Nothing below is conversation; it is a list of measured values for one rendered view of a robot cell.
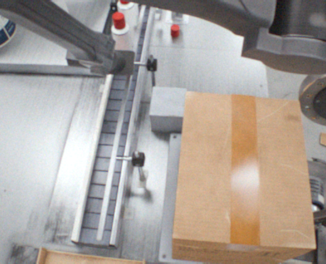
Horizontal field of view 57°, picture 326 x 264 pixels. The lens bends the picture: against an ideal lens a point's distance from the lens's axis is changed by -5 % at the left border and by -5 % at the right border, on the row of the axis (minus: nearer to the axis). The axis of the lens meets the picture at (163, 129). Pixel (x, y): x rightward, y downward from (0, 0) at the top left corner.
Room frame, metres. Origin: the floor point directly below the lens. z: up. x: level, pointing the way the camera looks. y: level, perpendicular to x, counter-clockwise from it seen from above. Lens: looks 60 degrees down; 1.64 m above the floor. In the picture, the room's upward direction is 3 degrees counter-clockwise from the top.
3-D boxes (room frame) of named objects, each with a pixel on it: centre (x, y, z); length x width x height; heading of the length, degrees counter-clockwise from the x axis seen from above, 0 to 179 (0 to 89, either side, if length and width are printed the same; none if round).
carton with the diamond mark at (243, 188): (0.23, -0.15, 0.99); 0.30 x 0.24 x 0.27; 172
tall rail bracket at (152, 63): (0.62, 0.05, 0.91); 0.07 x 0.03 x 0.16; 82
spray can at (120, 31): (0.69, 0.11, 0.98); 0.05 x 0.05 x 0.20
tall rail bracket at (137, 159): (0.32, 0.09, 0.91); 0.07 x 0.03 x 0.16; 82
